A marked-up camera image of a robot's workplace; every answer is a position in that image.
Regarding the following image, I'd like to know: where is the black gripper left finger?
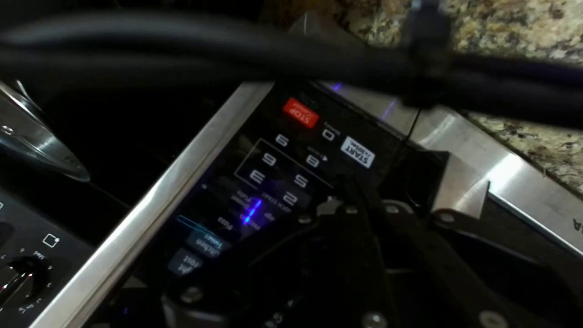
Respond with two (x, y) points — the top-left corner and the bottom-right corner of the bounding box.
(242, 198), (390, 328)

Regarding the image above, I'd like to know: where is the black and steel microwave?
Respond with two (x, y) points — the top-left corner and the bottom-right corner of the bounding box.
(29, 79), (583, 328)

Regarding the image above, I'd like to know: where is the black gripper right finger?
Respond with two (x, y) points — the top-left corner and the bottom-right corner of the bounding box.
(379, 199), (552, 328)

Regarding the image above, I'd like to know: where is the black stove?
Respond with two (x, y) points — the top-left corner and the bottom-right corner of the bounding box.
(0, 187), (95, 328)

